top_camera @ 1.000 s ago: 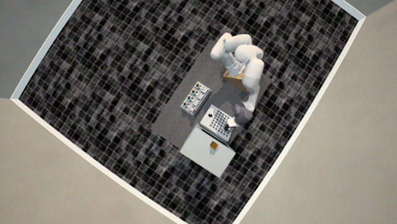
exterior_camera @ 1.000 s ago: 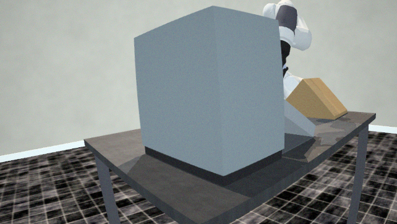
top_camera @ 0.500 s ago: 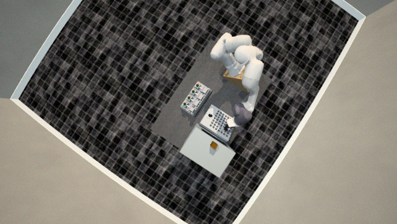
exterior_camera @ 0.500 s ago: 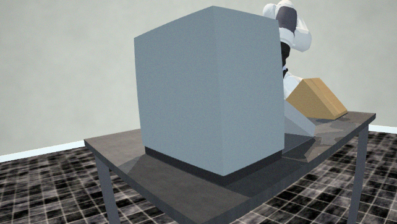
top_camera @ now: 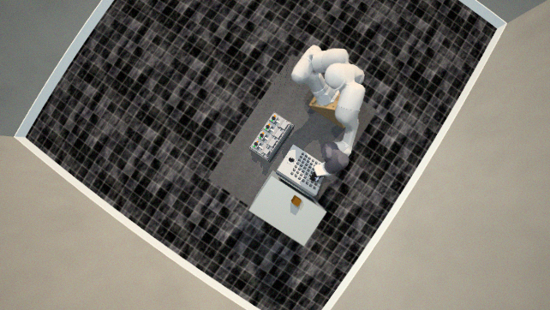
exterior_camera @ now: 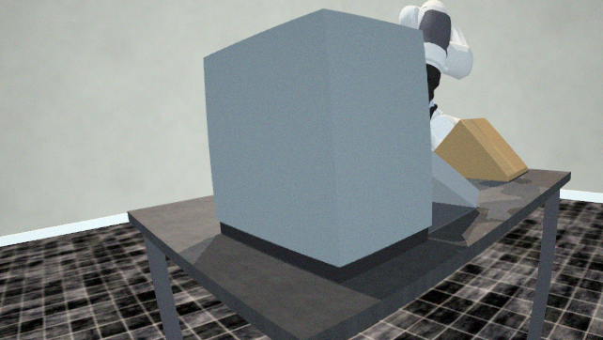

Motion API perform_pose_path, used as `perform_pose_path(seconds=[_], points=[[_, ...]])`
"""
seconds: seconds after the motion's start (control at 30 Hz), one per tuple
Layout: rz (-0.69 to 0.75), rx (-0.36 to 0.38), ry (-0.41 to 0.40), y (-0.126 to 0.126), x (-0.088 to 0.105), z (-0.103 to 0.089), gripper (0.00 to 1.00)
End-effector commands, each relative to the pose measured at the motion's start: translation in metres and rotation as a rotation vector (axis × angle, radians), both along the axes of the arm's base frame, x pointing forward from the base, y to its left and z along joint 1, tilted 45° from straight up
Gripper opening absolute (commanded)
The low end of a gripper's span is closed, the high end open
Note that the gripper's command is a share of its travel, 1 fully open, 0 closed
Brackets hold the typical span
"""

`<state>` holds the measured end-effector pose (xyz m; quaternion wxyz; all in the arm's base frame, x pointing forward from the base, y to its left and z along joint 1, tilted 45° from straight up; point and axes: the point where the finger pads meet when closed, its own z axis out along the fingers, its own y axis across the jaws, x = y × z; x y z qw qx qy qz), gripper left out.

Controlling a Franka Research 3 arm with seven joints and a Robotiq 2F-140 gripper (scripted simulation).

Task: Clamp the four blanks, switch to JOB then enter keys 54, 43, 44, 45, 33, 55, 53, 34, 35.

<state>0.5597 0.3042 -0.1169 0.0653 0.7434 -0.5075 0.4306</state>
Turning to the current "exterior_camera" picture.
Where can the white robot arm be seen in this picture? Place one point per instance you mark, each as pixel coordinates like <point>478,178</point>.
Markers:
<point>436,25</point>

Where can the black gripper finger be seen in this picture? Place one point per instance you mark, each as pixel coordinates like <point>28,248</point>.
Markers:
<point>432,106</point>

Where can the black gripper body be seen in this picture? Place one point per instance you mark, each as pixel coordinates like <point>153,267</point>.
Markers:
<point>433,78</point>

